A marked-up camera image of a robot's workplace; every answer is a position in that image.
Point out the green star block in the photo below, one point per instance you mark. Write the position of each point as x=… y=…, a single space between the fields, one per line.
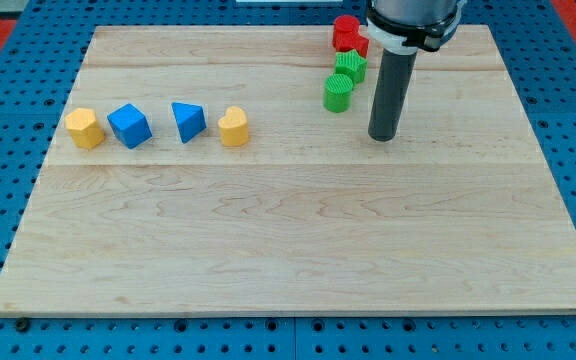
x=351 y=64

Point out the red star block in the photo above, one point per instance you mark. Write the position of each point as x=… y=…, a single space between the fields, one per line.
x=345 y=42

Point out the yellow heart block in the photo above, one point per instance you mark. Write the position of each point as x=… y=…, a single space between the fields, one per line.
x=233 y=127

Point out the green cylinder block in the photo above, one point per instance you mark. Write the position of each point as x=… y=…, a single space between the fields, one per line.
x=337 y=93

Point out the blue triangular prism block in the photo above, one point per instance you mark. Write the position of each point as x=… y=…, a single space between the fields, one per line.
x=190 y=120

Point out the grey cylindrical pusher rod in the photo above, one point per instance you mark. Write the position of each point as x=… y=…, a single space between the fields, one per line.
x=390 y=93

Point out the blue cube block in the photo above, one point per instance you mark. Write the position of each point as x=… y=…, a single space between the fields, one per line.
x=129 y=125

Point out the red cylinder block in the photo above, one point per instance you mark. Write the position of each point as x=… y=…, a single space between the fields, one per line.
x=344 y=25

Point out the light wooden board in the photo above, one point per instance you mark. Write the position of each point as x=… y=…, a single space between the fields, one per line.
x=459 y=215

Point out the yellow pentagon block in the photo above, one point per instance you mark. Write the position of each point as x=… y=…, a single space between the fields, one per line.
x=84 y=128

